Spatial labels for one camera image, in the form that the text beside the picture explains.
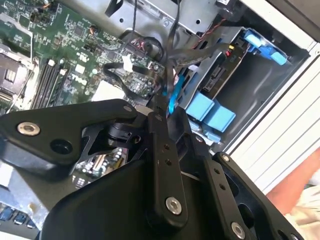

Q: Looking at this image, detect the blue wire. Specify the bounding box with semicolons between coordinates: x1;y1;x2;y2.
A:
161;74;186;119

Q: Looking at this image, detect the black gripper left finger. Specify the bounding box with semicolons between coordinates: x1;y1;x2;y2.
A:
0;93;190;230

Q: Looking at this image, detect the hard disk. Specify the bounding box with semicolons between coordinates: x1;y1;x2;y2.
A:
186;28;263;123

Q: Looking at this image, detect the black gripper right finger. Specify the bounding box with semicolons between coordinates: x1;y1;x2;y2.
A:
169;109;306;240

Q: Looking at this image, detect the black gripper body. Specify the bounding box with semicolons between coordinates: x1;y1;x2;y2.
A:
41;157;232;240

